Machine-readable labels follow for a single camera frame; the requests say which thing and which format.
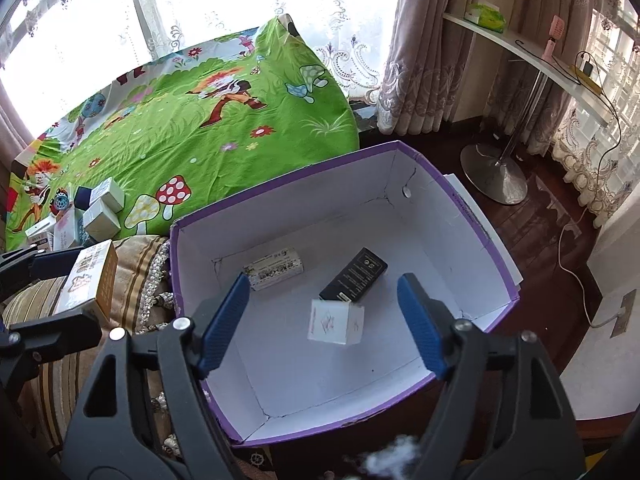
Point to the green tissue pack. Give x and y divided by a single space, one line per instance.
485 17

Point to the white square box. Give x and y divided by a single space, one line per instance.
101 222
109 194

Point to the metal table leg with base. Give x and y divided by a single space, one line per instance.
492 177

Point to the flat white box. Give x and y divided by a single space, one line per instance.
41 229

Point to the green printed bedsheet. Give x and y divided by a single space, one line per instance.
200 150

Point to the black charger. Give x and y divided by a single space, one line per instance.
588 68

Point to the sheer lace window curtain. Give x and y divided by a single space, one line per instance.
210 5

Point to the black box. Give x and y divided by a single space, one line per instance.
355 275

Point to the beige patterned curtain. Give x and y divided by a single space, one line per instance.
550 5
435 50

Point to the striped beige pillow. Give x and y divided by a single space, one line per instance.
135 280

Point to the dark blue box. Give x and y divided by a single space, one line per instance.
83 197

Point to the pink handheld item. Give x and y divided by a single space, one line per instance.
551 40

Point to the wall socket plate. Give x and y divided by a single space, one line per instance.
625 312

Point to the embroidered lace curtain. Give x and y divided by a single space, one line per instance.
600 160

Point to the purple cardboard box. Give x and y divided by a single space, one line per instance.
300 375

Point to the small white box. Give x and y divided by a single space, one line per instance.
332 322

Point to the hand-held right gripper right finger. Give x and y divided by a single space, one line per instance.
422 325

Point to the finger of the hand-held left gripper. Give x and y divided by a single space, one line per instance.
52 265
60 330

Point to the white orange printed box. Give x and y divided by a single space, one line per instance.
87 280

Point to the long white printed box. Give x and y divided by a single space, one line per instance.
275 269

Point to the white box pink print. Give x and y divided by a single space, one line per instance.
69 230

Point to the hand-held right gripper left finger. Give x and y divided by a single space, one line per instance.
222 325

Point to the yellow power strip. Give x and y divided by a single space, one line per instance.
587 80

